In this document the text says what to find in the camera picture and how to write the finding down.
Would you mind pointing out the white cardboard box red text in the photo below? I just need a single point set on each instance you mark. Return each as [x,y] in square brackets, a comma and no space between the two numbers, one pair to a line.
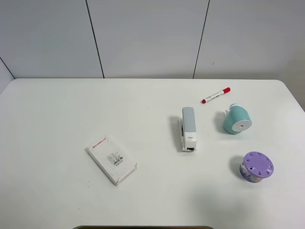
[111,159]

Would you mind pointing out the white grey stapler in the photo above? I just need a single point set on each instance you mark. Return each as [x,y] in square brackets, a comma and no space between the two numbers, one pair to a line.
[187,130]

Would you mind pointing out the purple lidded air freshener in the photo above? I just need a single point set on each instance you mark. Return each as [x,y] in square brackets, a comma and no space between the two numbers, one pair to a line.
[255,167]

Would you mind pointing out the teal pencil sharpener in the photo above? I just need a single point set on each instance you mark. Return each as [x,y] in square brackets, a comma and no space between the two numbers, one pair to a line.
[236,119]

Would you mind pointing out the red whiteboard marker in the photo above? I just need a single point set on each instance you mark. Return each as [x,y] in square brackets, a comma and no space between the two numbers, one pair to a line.
[215,95]

